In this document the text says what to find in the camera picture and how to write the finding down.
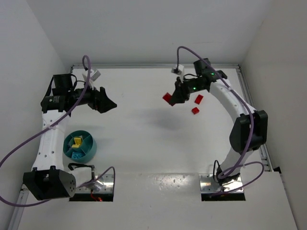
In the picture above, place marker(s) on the red long lego brick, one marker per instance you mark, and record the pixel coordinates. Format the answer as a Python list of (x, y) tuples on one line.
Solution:
[(167, 97)]

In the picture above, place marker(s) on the teal divided round container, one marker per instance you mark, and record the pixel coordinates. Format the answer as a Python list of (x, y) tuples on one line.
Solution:
[(88, 147)]

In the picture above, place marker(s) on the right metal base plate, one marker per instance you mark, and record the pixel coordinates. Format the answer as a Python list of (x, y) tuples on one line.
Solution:
[(209, 186)]

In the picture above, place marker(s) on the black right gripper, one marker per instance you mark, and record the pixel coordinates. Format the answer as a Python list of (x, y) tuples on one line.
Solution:
[(182, 88)]

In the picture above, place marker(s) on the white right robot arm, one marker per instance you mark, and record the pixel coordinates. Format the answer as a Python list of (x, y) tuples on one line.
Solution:
[(249, 130)]

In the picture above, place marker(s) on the blue lego brick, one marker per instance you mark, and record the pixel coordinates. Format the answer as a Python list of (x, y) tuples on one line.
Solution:
[(77, 155)]

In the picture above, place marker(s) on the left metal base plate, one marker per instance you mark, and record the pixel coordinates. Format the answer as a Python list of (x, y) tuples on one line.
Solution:
[(103, 183)]

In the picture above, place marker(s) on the red small lego brick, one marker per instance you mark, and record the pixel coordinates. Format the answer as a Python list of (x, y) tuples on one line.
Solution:
[(198, 99)]

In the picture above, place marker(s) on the red square lego brick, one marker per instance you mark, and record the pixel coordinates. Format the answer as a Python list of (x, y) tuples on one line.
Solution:
[(195, 110)]

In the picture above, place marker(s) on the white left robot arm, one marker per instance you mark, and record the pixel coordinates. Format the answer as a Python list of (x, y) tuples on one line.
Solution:
[(61, 166)]

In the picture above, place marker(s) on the yellow small lego brick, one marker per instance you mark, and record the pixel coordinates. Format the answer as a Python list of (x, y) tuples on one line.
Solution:
[(77, 142)]

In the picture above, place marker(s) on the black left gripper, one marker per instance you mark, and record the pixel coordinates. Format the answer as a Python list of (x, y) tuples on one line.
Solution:
[(99, 99)]

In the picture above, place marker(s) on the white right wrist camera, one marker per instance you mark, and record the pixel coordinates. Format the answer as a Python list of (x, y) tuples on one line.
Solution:
[(179, 71)]

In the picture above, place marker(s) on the metal base plate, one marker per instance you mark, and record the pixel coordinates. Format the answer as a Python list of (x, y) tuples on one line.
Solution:
[(103, 183), (209, 186)]

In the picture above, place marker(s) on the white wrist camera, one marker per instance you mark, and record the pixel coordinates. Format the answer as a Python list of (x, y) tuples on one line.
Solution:
[(179, 71), (94, 75)]

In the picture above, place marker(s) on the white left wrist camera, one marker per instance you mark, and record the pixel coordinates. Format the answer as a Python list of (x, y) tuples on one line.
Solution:
[(94, 75)]

